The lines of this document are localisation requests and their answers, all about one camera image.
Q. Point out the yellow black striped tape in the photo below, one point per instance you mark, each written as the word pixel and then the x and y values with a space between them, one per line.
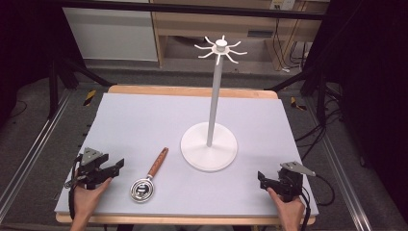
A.
pixel 89 97
pixel 297 104

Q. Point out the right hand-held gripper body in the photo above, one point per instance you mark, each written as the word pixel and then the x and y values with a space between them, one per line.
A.
pixel 290 183

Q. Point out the metal floor rail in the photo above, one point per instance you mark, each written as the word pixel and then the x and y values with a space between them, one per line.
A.
pixel 343 179
pixel 32 154

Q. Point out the black horizontal frame bar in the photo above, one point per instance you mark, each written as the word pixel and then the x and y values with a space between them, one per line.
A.
pixel 192 9

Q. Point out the person's left hand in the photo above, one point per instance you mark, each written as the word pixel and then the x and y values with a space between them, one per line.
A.
pixel 86 200

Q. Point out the white hook stand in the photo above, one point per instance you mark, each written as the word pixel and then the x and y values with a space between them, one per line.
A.
pixel 208 150

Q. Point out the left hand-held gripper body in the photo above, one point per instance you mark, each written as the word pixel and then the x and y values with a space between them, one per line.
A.
pixel 91 166

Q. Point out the person's right hand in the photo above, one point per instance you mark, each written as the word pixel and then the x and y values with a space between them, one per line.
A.
pixel 288 210

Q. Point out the light grey table mat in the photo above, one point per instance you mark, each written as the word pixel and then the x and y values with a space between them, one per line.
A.
pixel 144 128

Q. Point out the white power strip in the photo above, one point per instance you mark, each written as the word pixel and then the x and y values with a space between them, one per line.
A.
pixel 282 4

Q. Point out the black frame leg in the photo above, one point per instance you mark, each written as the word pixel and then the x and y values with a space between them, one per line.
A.
pixel 53 89
pixel 320 93

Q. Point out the white cabinet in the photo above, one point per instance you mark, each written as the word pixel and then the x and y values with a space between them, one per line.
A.
pixel 109 35

